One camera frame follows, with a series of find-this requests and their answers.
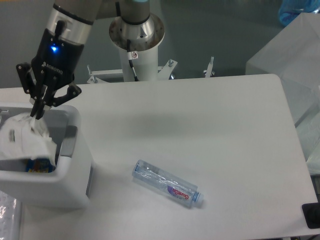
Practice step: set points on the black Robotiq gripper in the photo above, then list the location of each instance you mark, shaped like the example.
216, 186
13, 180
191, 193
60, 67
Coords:
51, 69

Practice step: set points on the white plastic bag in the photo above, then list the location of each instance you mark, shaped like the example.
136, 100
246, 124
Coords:
25, 137

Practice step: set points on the clear plastic water bottle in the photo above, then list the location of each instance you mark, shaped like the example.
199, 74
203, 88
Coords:
180, 190

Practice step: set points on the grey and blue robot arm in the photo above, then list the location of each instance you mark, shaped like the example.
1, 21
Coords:
134, 30

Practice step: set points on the white plastic trash can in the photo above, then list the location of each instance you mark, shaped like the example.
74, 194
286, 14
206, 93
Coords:
68, 185

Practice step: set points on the blue snack wrapper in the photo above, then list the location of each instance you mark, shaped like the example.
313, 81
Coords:
40, 165

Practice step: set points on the clear patterned plastic sheet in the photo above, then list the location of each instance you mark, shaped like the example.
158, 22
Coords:
10, 217

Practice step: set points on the translucent plastic storage box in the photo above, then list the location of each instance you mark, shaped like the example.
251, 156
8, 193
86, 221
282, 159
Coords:
294, 56

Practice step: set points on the blue plastic bag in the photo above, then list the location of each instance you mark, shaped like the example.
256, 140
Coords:
290, 9

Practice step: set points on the black device at table edge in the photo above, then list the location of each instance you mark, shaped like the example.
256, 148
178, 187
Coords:
311, 212

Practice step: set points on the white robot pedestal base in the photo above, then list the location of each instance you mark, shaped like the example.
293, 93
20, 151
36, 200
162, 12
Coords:
135, 66

